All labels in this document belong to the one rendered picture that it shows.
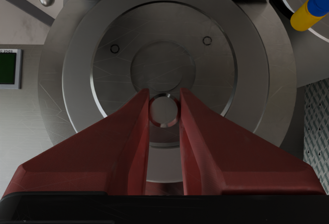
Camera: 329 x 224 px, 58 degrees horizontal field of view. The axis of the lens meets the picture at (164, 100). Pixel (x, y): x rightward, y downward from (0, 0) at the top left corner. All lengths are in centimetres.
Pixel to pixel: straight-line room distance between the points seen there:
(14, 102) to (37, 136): 7
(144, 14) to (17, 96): 44
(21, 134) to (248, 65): 46
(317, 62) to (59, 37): 17
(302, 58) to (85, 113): 15
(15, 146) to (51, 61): 39
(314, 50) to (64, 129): 16
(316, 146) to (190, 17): 29
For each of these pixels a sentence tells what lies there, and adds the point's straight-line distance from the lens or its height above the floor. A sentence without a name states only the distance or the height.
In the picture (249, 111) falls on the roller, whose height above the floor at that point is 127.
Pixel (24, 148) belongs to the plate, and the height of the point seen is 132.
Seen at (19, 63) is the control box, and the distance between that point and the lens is 57.
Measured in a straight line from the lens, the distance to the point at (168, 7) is 16.
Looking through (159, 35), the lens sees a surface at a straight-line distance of 15.
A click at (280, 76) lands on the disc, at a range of 18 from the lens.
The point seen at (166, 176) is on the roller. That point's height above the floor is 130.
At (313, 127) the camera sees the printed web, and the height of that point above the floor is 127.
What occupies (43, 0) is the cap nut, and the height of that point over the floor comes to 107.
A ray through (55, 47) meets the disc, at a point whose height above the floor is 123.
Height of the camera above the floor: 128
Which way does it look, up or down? 5 degrees down
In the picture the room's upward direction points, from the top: 179 degrees counter-clockwise
